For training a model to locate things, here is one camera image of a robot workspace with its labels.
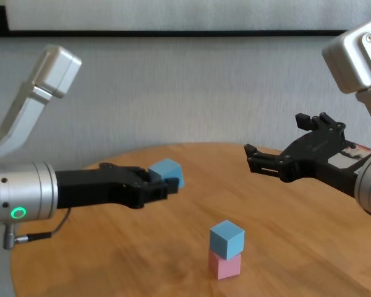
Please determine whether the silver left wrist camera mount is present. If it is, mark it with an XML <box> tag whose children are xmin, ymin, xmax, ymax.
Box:
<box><xmin>0</xmin><ymin>45</ymin><xmax>83</xmax><ymax>161</ymax></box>

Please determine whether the black wall trim strip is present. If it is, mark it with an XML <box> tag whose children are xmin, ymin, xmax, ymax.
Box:
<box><xmin>0</xmin><ymin>29</ymin><xmax>349</xmax><ymax>39</ymax></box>

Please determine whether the blue cube block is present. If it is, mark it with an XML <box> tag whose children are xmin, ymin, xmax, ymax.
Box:
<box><xmin>209</xmin><ymin>220</ymin><xmax>245</xmax><ymax>261</ymax></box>
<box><xmin>148</xmin><ymin>158</ymin><xmax>186</xmax><ymax>189</ymax></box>

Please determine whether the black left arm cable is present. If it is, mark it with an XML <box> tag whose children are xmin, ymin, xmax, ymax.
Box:
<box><xmin>2</xmin><ymin>207</ymin><xmax>72</xmax><ymax>251</ymax></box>

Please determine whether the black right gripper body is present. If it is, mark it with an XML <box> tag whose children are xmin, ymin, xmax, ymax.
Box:
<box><xmin>277</xmin><ymin>129</ymin><xmax>371</xmax><ymax>198</ymax></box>

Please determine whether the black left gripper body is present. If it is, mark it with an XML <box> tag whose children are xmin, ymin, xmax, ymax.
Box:
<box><xmin>54</xmin><ymin>163</ymin><xmax>149</xmax><ymax>210</ymax></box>

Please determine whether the pink cube block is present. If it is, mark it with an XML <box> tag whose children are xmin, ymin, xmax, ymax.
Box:
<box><xmin>207</xmin><ymin>249</ymin><xmax>242</xmax><ymax>281</ymax></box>

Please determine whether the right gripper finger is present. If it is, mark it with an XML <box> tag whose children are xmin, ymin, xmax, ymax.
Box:
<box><xmin>243</xmin><ymin>144</ymin><xmax>286</xmax><ymax>179</ymax></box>
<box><xmin>294</xmin><ymin>112</ymin><xmax>346</xmax><ymax>133</ymax></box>

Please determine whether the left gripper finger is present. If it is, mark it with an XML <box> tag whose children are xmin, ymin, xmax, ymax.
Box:
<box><xmin>123</xmin><ymin>166</ymin><xmax>163</xmax><ymax>186</ymax></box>
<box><xmin>135</xmin><ymin>178</ymin><xmax>180</xmax><ymax>205</ymax></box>

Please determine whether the white foam wall panel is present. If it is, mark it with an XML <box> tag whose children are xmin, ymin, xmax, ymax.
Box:
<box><xmin>5</xmin><ymin>0</ymin><xmax>371</xmax><ymax>32</ymax></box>

